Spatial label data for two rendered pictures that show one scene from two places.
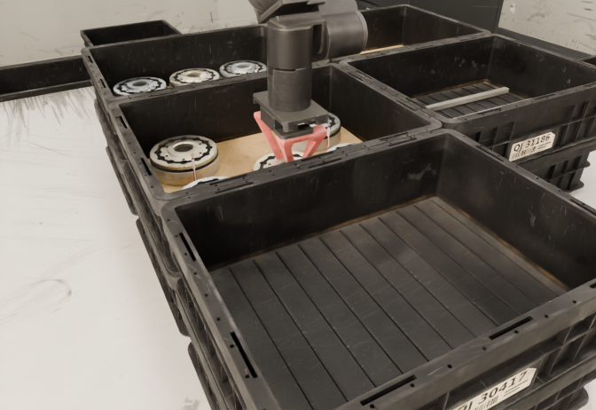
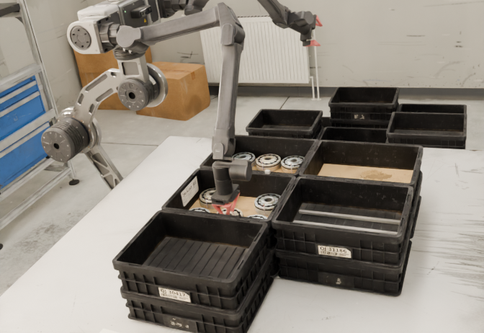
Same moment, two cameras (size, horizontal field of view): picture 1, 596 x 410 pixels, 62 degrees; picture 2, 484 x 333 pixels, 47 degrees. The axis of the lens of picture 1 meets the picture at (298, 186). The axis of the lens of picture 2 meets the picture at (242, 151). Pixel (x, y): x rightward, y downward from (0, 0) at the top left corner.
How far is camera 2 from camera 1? 1.54 m
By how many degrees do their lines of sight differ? 46
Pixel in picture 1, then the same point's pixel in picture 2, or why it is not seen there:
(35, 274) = not seen: hidden behind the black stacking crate
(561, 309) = (184, 274)
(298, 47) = (217, 174)
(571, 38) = not seen: outside the picture
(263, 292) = (176, 249)
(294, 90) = (218, 187)
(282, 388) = not seen: hidden behind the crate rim
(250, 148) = (243, 202)
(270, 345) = (159, 261)
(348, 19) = (239, 168)
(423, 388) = (140, 268)
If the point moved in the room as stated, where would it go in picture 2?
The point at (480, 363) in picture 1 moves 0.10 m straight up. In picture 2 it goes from (156, 273) to (149, 244)
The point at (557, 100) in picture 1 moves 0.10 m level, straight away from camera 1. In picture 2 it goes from (338, 232) to (371, 225)
